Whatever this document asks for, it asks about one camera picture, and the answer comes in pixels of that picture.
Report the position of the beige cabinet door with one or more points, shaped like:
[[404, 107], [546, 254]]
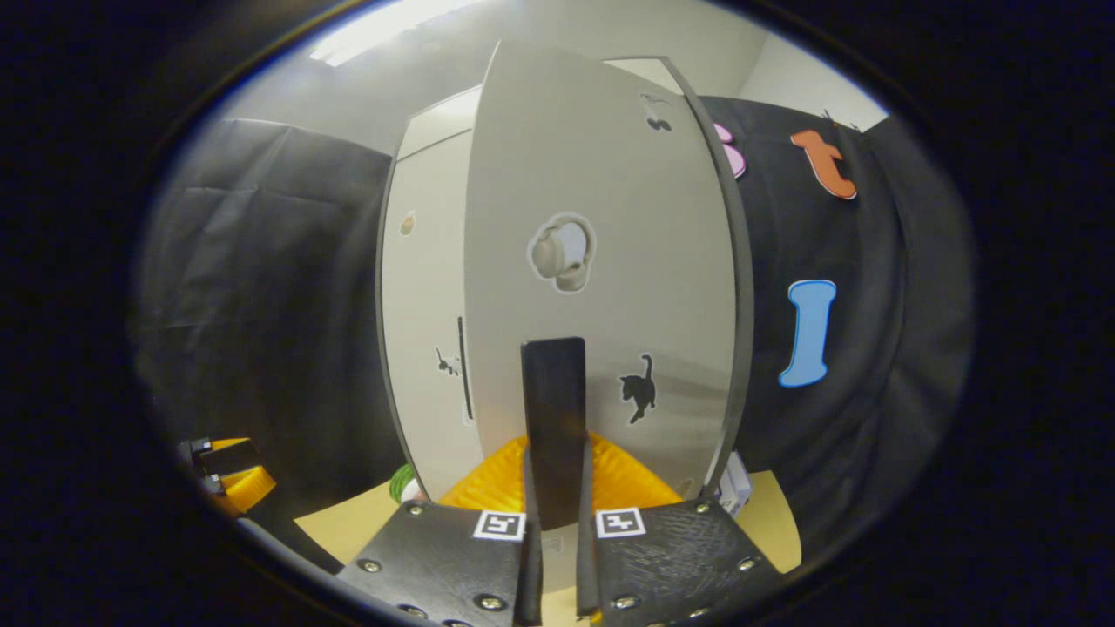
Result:
[[610, 218], [427, 287]]

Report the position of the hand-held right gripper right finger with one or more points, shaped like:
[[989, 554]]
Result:
[[671, 557]]

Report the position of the small white box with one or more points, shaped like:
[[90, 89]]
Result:
[[736, 488]]

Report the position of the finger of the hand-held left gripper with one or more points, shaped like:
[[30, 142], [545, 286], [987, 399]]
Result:
[[244, 489], [226, 457]]

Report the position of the beige double-door shoe cabinet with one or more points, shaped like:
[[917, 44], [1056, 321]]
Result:
[[742, 287]]

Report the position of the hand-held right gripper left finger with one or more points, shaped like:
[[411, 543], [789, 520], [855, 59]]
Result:
[[435, 557]]

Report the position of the green white soft item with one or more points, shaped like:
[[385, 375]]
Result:
[[403, 483]]

